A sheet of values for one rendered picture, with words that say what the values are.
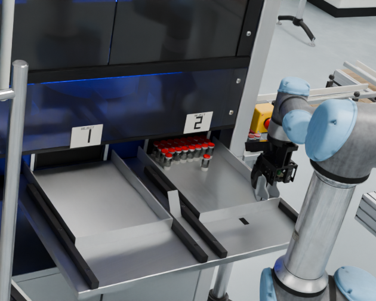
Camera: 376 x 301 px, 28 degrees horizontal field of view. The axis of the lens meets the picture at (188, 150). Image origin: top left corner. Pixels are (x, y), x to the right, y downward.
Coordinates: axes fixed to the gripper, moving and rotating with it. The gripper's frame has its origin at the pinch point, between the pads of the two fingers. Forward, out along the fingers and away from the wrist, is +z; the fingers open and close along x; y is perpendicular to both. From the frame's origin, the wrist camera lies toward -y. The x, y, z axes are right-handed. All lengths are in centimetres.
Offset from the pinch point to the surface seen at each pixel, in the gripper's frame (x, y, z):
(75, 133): -44, -24, -12
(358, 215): 85, -32, 46
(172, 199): -24.4, -4.9, -0.6
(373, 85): 89, -49, -1
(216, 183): -4.5, -13.1, 3.4
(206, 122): -4.1, -24.0, -10.1
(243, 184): 2.8, -10.5, 3.4
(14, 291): -69, 6, 9
